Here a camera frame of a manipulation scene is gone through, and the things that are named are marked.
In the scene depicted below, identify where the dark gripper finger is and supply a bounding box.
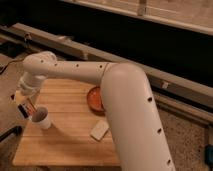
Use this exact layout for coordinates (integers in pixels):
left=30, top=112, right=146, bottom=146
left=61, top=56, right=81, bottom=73
left=27, top=98, right=37, bottom=112

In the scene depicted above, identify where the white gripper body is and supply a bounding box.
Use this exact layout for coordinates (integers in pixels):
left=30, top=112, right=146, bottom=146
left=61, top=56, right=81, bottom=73
left=18, top=75, right=44, bottom=96

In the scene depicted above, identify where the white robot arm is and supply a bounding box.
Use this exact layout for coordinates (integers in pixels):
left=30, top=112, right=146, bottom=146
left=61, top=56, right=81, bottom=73
left=19, top=51, right=176, bottom=171

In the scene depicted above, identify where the white ceramic cup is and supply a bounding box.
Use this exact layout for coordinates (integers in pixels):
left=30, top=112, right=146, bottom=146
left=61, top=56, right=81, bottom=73
left=31, top=107, right=51, bottom=130

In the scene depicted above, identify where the black bar at left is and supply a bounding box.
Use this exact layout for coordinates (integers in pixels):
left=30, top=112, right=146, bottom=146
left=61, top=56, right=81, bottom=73
left=0, top=126, right=22, bottom=142

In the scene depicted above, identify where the light wooden table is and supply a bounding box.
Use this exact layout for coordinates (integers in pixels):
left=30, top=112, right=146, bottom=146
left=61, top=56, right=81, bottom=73
left=13, top=79, right=119, bottom=166

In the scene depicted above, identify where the orange round bowl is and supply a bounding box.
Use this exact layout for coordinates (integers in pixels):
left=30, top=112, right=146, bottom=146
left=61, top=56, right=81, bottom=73
left=87, top=86, right=104, bottom=112

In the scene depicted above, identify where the beige rectangular sponge block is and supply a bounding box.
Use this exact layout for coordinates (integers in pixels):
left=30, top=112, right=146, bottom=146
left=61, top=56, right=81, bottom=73
left=90, top=120, right=109, bottom=141

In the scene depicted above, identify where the blue object at right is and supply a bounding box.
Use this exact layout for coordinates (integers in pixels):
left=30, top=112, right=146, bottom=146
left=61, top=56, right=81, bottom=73
left=205, top=145, right=213, bottom=168

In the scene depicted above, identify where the black cable on floor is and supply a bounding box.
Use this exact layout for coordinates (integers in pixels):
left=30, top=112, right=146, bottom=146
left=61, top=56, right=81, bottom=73
left=0, top=54, right=30, bottom=76

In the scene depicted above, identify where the grey metal floor rail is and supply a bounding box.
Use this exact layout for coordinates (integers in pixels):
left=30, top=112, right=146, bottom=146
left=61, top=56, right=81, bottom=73
left=0, top=23, right=213, bottom=124

